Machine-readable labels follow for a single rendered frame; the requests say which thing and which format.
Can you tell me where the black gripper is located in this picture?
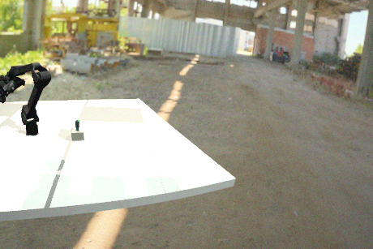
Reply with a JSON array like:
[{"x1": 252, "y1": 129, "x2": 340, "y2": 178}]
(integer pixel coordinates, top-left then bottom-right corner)
[{"x1": 0, "y1": 80, "x2": 15, "y2": 103}]

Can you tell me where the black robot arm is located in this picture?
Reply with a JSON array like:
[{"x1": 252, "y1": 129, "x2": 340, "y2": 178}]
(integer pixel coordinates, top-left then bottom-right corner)
[{"x1": 0, "y1": 62, "x2": 51, "y2": 136}]

